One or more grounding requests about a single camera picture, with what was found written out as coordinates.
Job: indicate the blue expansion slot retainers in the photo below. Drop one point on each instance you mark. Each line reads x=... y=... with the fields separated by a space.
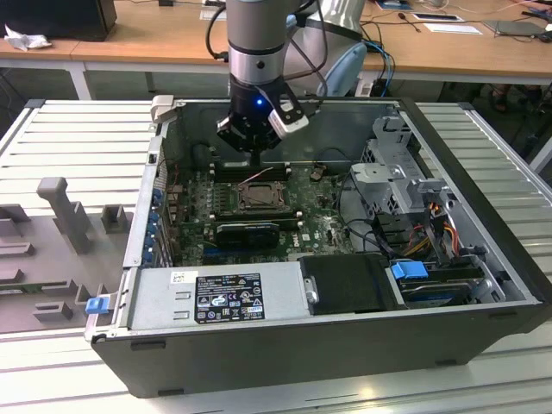
x=153 y=224

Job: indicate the small white barcode sticker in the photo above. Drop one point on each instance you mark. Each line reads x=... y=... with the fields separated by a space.
x=183 y=277

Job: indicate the grey parts rack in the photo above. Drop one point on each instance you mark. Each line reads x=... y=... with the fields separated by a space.
x=64 y=224

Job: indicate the white power strip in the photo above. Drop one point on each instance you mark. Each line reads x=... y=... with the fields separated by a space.
x=364 y=86

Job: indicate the white tilted wrist camera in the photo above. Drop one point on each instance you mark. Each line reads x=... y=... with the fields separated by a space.
x=291 y=123

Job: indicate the crumpled white paper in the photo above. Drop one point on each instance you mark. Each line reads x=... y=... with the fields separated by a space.
x=26 y=39

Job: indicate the hard disk in blue carrier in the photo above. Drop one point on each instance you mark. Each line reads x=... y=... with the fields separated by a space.
x=435 y=293

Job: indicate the grey metal drive cage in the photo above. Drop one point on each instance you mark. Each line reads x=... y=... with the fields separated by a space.
x=388 y=181

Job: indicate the long wooden desk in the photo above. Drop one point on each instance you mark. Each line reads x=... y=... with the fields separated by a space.
x=129 y=47

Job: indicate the small square CPU plate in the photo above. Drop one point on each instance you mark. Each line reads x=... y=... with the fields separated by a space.
x=262 y=195

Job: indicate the black graphics card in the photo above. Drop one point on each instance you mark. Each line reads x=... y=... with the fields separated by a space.
x=246 y=235

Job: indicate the grey power supply unit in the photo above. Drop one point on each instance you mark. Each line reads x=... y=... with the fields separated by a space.
x=155 y=302

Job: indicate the dark grey laptop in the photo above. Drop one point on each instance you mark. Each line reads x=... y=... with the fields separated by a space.
x=515 y=28

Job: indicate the black rating label sticker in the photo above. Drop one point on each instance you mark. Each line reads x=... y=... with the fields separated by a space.
x=230 y=297

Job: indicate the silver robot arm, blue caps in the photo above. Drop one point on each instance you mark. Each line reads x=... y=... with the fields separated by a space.
x=254 y=34

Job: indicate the black box on desk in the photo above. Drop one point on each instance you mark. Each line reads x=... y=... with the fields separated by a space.
x=56 y=17

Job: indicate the green motherboard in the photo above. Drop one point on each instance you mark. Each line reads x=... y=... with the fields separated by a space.
x=319 y=228

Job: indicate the blue plastic case latch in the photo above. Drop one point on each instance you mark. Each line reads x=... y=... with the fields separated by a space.
x=97 y=305

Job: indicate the open black PC case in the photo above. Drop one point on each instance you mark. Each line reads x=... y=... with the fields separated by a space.
x=259 y=362

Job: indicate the grey case corner latch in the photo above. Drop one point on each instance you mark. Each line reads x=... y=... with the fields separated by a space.
x=163 y=108

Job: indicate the white paper sheet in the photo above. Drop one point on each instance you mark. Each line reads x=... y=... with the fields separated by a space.
x=453 y=28

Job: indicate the round coin battery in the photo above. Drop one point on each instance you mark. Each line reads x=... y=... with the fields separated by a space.
x=315 y=173

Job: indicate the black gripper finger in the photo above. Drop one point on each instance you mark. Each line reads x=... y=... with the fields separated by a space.
x=235 y=136
x=269 y=139

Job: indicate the black plastic air shroud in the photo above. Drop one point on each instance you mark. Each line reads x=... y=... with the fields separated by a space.
x=345 y=280

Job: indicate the white framed tablet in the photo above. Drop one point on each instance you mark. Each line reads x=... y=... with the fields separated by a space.
x=437 y=17

